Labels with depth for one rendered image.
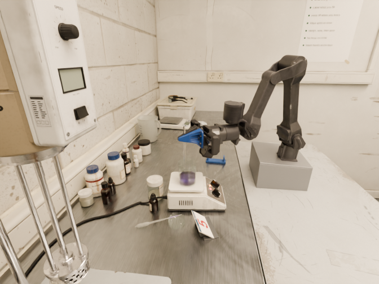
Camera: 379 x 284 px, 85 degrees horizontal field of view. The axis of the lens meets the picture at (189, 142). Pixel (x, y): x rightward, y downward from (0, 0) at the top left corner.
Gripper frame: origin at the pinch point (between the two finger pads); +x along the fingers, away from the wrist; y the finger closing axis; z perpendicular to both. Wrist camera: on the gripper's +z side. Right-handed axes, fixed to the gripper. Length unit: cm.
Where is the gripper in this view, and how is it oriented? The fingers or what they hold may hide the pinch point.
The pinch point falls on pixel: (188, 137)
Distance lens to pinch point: 66.1
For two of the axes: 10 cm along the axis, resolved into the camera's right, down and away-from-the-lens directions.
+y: -3.4, -3.5, 8.7
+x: -9.4, 1.3, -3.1
